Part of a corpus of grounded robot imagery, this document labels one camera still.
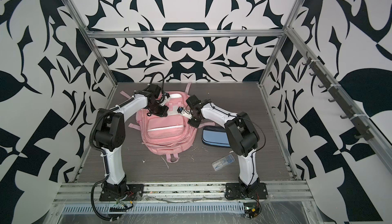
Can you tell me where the pink student backpack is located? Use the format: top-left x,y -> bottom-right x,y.
129,83 -> 215,163

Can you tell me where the blue pencil case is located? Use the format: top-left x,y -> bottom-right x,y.
202,126 -> 230,148

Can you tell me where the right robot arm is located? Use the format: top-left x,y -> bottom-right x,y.
186,95 -> 260,192

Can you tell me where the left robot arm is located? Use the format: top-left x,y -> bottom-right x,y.
89,84 -> 170,196

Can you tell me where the clear plastic ruler box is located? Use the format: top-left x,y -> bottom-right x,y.
212,154 -> 235,171

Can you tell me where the small green circuit board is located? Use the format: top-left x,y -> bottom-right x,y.
244,202 -> 261,219

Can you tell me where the grey hook rack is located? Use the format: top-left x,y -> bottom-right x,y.
302,52 -> 375,141

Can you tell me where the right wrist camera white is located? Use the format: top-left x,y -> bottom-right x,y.
177,106 -> 188,116

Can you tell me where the black corrugated cable hose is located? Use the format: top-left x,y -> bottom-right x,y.
88,71 -> 166,222

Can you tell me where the aluminium frame crossbar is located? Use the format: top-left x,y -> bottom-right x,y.
87,29 -> 284,39

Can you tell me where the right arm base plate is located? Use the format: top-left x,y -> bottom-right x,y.
225,182 -> 268,200

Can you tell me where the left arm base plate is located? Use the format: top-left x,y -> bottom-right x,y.
99,183 -> 144,202

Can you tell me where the white vented cable duct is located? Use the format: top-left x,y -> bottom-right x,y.
62,203 -> 245,214

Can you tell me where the aluminium front rail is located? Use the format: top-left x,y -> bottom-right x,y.
53,181 -> 314,204

